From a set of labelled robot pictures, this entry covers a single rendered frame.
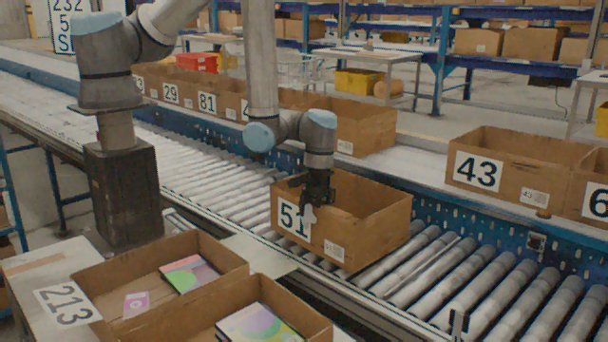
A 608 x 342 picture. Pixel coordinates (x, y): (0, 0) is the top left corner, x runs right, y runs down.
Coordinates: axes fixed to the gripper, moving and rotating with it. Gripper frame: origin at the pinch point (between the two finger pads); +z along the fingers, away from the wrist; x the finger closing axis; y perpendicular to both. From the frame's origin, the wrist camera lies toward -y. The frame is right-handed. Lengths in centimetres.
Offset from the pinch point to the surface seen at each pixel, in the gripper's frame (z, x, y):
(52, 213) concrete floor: 84, 9, -258
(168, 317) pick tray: 6, -55, 7
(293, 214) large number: -1.1, -0.1, -7.0
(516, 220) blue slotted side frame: -6, 45, 48
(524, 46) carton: -61, 475, -105
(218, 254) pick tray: 6.3, -27.1, -10.7
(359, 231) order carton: -4.4, 0.6, 19.4
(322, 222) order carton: -3.0, -1.0, 6.6
